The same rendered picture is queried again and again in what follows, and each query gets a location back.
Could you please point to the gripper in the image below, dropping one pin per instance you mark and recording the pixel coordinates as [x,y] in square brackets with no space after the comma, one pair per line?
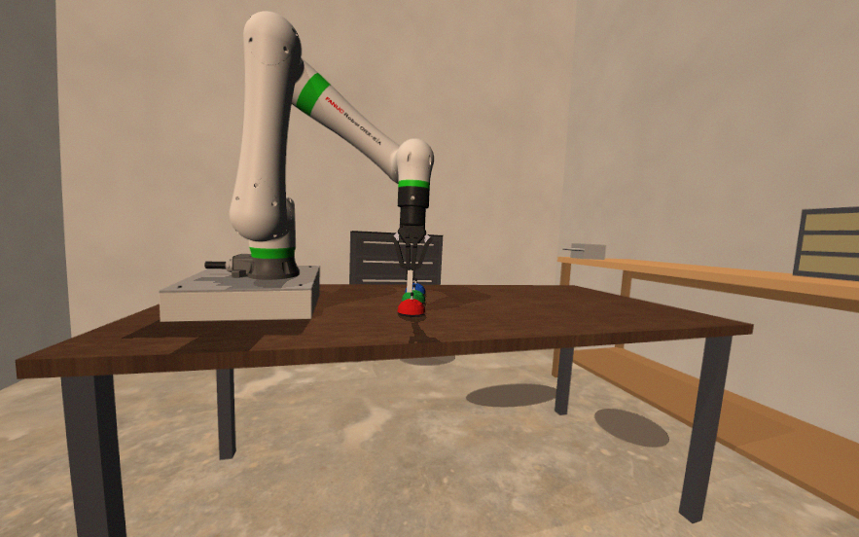
[412,230]

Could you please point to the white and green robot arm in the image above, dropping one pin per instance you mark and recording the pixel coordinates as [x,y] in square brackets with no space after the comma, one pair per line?
[272,53]

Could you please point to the red bell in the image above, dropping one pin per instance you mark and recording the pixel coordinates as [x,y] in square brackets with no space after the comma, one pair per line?
[411,307]

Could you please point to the green bell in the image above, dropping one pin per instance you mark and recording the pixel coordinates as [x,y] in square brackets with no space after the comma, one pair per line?
[416,295]

